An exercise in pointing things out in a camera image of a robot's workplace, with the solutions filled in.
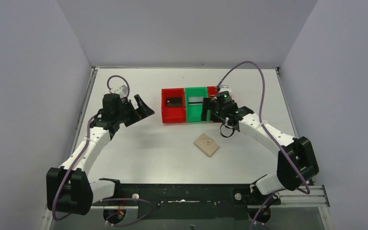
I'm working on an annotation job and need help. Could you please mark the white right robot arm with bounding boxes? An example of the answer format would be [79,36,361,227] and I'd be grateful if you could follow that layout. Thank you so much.
[201,91,319,205]

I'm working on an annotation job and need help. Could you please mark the silver credit card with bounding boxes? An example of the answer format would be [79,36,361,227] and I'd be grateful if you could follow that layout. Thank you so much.
[187,97,204,104]

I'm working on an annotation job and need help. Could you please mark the aluminium rail frame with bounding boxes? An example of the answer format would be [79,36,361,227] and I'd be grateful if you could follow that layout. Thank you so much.
[275,185,330,208]

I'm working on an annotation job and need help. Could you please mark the green middle bin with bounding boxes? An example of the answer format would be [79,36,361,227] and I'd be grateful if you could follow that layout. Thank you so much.
[184,87,208,123]

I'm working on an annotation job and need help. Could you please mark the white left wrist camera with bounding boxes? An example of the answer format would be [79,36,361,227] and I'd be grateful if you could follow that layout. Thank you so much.
[109,85,129,98]

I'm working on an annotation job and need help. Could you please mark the right red bin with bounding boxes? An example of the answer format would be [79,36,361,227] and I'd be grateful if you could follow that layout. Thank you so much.
[207,86,219,98]

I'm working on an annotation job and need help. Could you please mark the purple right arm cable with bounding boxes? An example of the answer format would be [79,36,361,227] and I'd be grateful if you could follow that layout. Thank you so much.
[216,61,311,230]

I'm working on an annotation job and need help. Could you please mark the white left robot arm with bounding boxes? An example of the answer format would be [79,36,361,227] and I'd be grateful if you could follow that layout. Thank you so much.
[46,93,155,215]

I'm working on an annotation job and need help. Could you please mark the red bin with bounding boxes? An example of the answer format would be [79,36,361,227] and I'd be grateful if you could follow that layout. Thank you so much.
[207,86,219,98]
[161,88,186,124]

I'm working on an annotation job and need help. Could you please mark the black credit card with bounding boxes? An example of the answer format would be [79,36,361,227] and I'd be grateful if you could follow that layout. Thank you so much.
[165,97,183,107]

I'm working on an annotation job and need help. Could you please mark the left red bin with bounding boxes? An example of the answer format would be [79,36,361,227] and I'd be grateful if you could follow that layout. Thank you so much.
[161,88,186,124]

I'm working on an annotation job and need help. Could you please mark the beige card holder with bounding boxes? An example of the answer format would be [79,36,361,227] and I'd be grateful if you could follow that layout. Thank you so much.
[194,133,219,157]

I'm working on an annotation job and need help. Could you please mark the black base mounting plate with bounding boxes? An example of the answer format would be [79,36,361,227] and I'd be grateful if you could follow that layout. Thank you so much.
[103,184,281,226]

